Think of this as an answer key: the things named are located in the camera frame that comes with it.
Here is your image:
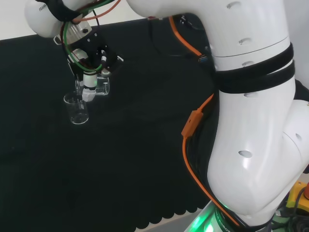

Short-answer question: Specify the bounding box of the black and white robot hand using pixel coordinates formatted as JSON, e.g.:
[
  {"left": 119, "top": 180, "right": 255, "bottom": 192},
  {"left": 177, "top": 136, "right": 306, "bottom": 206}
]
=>
[{"left": 67, "top": 25, "right": 124, "bottom": 103}]

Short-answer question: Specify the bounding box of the large clear glass beaker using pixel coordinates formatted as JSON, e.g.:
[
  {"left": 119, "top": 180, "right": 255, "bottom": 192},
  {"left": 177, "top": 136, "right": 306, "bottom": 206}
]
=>
[{"left": 74, "top": 76, "right": 111, "bottom": 96}]

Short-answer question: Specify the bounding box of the small graduated glass beaker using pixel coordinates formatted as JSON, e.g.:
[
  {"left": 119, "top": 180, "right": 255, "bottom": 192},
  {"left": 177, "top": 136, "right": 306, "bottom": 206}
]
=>
[{"left": 63, "top": 91, "right": 90, "bottom": 125}]

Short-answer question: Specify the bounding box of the black bench cloth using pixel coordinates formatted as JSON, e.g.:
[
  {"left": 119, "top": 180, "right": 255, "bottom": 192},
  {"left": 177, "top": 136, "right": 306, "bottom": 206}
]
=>
[{"left": 0, "top": 14, "right": 309, "bottom": 229}]

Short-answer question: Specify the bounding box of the yellow stop button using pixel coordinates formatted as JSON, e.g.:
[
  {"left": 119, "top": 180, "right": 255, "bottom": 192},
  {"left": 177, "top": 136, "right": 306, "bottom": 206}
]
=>
[{"left": 286, "top": 180, "right": 309, "bottom": 215}]

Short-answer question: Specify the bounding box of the thin orange cable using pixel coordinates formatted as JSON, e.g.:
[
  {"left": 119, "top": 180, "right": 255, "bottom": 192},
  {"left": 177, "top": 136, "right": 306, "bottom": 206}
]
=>
[{"left": 71, "top": 0, "right": 121, "bottom": 23}]

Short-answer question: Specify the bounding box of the green cable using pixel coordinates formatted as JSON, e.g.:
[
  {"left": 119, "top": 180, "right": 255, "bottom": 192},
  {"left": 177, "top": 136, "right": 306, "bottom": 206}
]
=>
[{"left": 62, "top": 0, "right": 116, "bottom": 73}]

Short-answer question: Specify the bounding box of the thick orange cable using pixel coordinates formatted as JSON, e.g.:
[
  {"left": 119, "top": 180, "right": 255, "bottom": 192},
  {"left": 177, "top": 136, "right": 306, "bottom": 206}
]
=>
[{"left": 168, "top": 15, "right": 241, "bottom": 228}]

